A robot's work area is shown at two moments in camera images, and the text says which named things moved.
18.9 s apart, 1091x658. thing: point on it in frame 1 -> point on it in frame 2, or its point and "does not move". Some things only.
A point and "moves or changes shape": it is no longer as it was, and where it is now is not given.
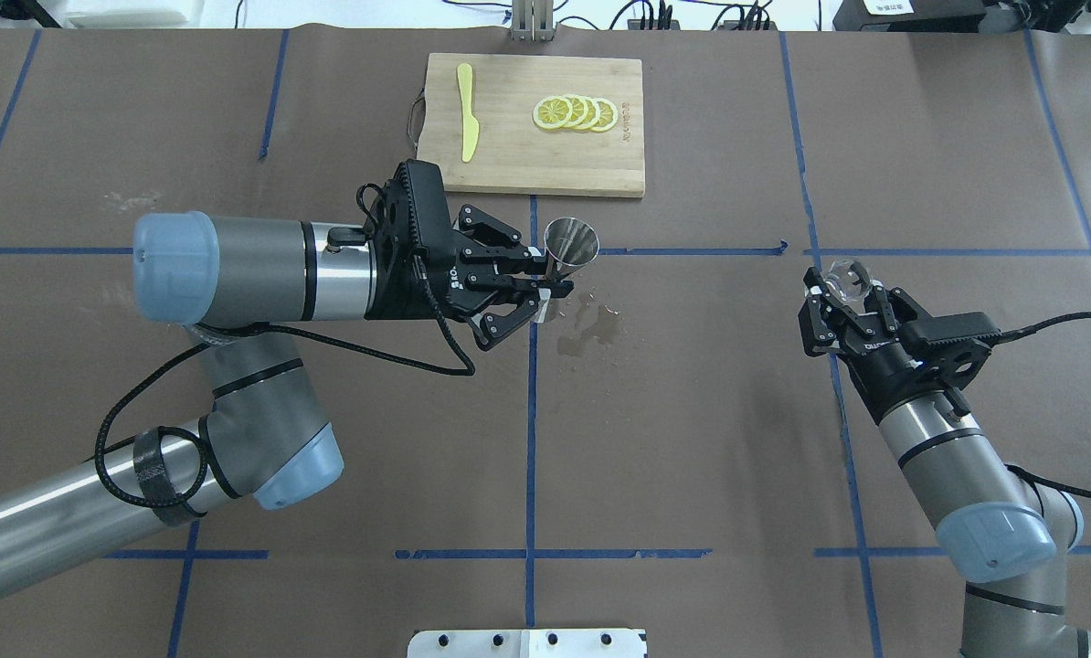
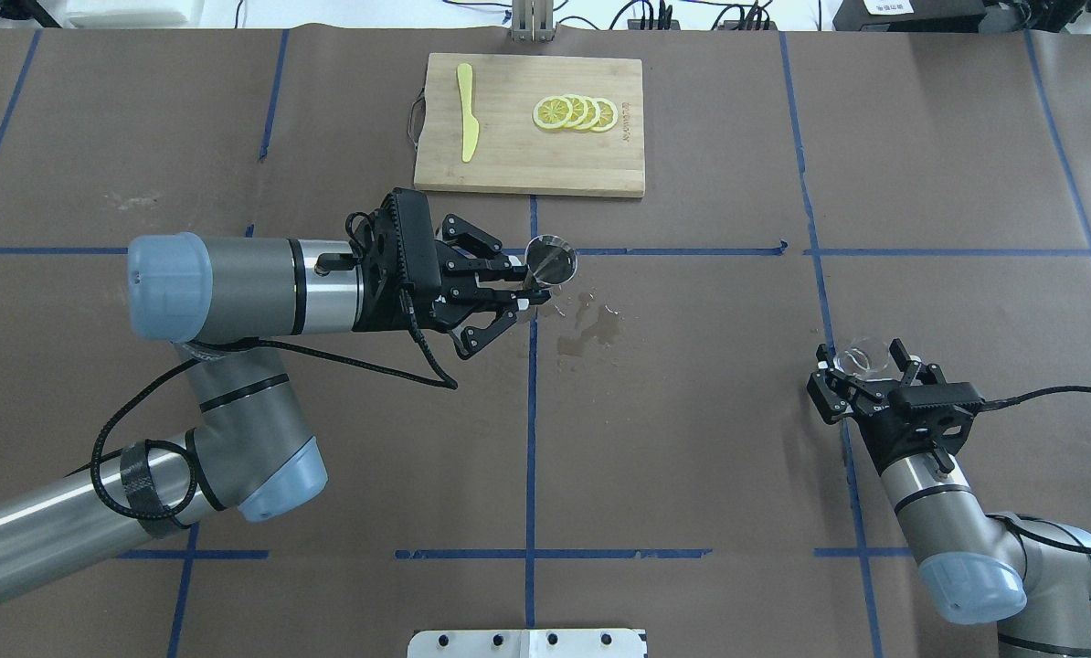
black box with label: [906, 15] does not move
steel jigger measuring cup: [570, 244] moves or changes shape
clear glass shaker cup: [839, 276] moves or changes shape
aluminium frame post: [533, 20] does not move
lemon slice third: [593, 112] does not move
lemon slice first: [552, 112] does not move
